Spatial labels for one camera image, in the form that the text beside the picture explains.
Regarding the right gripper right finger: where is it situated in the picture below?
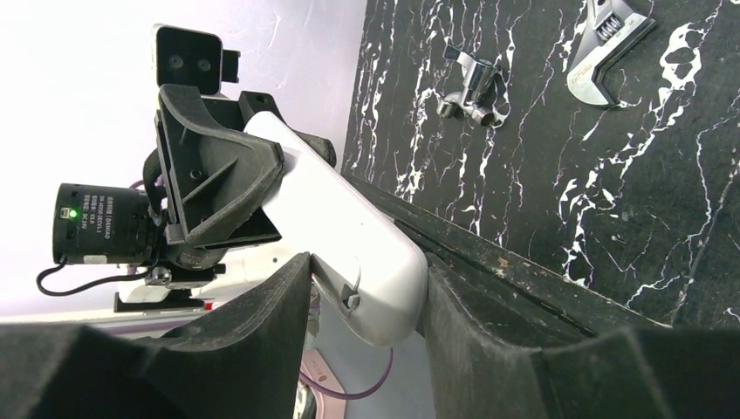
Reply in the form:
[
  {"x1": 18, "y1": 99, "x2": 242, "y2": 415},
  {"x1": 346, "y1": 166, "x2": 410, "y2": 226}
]
[{"x1": 422, "y1": 257, "x2": 739, "y2": 418}]

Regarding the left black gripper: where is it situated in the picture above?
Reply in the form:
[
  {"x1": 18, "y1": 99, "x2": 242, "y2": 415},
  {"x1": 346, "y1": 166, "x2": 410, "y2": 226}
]
[{"x1": 152, "y1": 83, "x2": 338, "y2": 248}]

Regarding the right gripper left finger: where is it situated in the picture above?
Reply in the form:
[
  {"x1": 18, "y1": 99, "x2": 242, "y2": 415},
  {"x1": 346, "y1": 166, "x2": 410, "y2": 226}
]
[{"x1": 1, "y1": 253, "x2": 312, "y2": 418}]

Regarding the white remote control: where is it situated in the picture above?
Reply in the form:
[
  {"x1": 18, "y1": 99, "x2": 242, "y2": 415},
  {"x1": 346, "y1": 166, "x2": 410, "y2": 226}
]
[{"x1": 244, "y1": 111, "x2": 428, "y2": 347}]

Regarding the white battery cover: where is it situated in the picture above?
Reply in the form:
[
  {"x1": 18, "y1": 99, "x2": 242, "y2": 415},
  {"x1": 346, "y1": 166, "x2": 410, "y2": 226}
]
[{"x1": 311, "y1": 251, "x2": 361, "y2": 320}]

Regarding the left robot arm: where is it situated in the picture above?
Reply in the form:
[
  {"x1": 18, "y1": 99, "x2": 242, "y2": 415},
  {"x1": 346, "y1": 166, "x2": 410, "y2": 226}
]
[{"x1": 52, "y1": 84, "x2": 284, "y2": 307}]

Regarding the red adjustable wrench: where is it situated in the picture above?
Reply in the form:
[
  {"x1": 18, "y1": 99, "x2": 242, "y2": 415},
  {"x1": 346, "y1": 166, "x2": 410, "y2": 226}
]
[{"x1": 566, "y1": 0, "x2": 656, "y2": 108}]

